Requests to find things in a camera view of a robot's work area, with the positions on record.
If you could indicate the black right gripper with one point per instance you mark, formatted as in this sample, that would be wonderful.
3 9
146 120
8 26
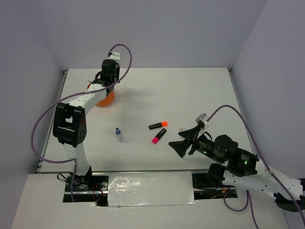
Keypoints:
189 134

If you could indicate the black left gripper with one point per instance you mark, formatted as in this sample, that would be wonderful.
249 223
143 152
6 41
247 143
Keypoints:
117 70

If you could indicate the black highlighter orange cap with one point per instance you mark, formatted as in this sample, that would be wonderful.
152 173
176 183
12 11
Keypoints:
158 125

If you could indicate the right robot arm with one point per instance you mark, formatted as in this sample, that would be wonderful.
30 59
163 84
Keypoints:
233 166

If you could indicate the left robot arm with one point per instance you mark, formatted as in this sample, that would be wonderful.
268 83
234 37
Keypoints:
69 125

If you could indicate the orange round divided container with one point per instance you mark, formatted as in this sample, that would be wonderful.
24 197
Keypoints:
107 101

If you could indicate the black highlighter pink cap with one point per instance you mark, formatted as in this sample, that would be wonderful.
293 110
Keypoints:
156 139

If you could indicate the reflective silver front panel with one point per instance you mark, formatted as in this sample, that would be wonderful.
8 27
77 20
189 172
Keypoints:
150 189

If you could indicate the small blue-capped glue bottle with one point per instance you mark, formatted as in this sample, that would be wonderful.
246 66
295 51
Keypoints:
118 134

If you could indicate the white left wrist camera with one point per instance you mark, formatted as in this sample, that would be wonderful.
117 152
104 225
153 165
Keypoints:
116 56

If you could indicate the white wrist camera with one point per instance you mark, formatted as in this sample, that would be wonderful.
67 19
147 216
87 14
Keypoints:
116 56
202 122

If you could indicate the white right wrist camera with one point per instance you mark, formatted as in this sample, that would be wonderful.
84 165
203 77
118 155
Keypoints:
202 122

